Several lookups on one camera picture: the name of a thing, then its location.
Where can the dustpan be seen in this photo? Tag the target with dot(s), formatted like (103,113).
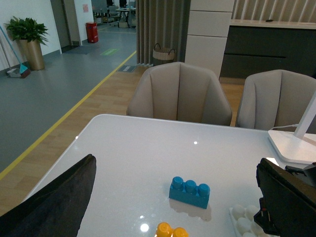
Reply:
(15,73)

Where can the beige chair right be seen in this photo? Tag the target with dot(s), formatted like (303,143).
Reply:
(274,99)

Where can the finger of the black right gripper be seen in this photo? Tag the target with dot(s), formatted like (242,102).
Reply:
(264,220)
(307,174)

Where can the beige chair left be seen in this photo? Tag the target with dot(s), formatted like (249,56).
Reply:
(178,91)

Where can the dark counter cabinet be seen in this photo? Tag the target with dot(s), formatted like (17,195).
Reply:
(250,50)

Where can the blue three-stud block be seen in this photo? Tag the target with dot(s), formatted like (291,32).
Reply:
(189,192)

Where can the woven basket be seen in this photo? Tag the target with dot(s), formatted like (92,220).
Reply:
(162,55)

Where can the teal broom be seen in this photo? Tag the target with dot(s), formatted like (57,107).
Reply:
(23,71)

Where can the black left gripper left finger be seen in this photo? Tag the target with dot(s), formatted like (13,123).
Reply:
(57,209)

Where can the beige chair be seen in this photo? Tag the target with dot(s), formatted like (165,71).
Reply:
(178,91)
(274,99)

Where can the potted green plant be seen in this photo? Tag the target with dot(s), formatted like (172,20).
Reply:
(29,34)

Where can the yellow two-stud block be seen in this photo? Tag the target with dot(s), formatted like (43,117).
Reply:
(165,230)

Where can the white desk lamp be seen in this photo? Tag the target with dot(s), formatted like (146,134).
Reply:
(299,146)

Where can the white studded base plate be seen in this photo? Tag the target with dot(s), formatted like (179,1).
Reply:
(242,219)

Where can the red bin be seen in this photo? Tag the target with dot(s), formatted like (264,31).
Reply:
(92,33)

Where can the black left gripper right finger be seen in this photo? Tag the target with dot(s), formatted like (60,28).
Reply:
(290,201)

